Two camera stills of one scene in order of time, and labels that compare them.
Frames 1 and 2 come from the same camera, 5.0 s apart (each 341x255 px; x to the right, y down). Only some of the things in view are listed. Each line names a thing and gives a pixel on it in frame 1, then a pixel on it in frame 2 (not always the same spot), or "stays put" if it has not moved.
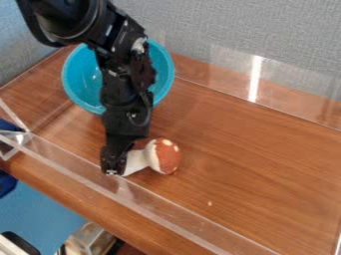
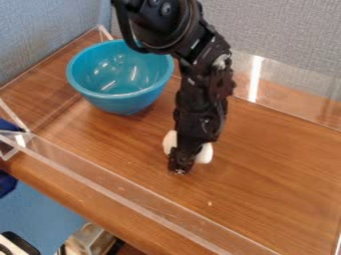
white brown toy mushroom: x=161 y=155 → x=204 y=153
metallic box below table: x=92 y=240 stays put
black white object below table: x=13 y=245 stays put
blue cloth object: x=9 y=182 stays put
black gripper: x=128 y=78 → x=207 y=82
